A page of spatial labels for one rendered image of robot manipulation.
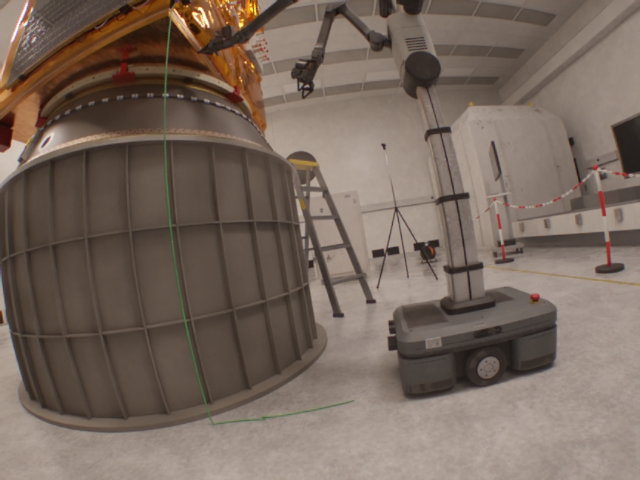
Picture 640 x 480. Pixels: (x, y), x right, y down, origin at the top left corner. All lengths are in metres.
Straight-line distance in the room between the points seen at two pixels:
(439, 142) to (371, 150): 8.44
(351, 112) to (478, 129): 4.62
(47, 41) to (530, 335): 2.88
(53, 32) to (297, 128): 8.63
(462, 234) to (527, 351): 0.53
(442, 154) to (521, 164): 6.10
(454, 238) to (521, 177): 6.06
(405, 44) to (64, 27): 1.92
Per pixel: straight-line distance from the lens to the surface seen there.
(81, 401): 1.54
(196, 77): 1.90
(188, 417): 1.31
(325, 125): 9.96
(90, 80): 1.92
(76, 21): 2.13
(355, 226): 5.21
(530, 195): 7.31
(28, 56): 2.45
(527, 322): 1.20
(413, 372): 1.13
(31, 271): 1.58
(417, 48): 1.47
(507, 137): 7.36
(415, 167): 9.83
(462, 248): 1.27
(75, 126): 1.66
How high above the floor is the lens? 0.59
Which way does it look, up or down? 2 degrees up
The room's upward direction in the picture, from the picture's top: 9 degrees counter-clockwise
